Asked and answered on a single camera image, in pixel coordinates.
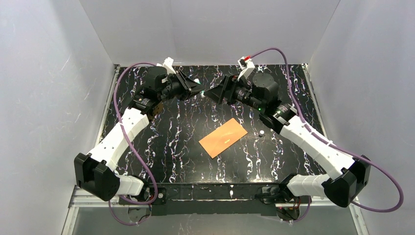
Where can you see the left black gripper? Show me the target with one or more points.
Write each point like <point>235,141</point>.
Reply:
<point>181,86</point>

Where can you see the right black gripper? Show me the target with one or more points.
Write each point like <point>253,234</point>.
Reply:
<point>229,94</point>

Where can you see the orange envelope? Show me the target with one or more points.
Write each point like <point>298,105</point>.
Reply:
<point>223,137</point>

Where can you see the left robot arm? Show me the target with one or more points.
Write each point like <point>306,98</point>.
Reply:
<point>95,171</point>

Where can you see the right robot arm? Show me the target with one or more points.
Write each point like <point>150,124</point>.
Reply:
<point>345,176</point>

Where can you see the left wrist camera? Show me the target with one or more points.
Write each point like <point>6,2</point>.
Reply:
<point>168,65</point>

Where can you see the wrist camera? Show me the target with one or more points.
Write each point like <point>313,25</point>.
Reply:
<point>246,65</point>
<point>168,65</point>

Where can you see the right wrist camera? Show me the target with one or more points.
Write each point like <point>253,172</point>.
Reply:
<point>246,65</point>

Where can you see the aluminium front frame rail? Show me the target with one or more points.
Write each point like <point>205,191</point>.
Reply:
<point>209,209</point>

